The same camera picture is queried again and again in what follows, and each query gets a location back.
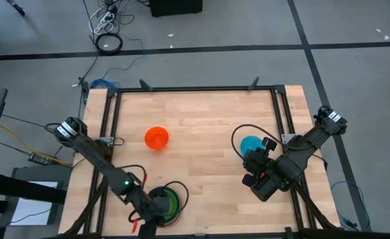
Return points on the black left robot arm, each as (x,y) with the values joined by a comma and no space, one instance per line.
(95,156)

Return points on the black aluminium table frame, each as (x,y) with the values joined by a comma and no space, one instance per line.
(195,89)

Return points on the black tripod leg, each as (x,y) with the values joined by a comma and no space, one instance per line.
(16,6)

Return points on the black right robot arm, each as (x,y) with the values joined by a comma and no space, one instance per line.
(311,139)

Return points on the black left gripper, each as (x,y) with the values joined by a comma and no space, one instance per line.
(145,209)

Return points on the black beam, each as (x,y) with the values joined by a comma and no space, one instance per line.
(16,186)

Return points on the black electronics box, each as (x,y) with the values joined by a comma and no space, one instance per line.
(40,158)

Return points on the teal plastic bowl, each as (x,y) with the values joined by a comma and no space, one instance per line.
(153,195)

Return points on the black box on floor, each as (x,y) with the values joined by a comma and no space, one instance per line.
(175,6)

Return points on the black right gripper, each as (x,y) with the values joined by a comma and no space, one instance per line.
(264,169)

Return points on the grey stand with white panel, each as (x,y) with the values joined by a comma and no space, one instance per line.
(32,209)

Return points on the black power adapter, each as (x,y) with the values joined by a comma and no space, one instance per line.
(85,90)

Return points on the small orange-red plastic bowl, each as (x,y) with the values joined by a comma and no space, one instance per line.
(156,137)

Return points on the cyan blue plastic bowl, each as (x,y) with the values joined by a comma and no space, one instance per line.
(249,144)

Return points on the white power strip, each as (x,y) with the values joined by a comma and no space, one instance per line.
(106,16)

